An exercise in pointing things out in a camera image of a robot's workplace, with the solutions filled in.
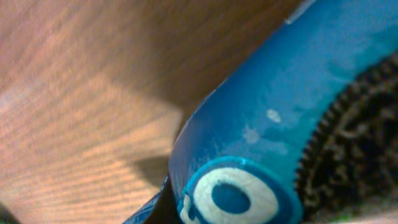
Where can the blue snack bar wrapper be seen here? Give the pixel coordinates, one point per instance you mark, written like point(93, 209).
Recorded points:
point(304, 131)

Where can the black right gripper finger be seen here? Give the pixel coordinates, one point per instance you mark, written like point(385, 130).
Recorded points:
point(165, 211)

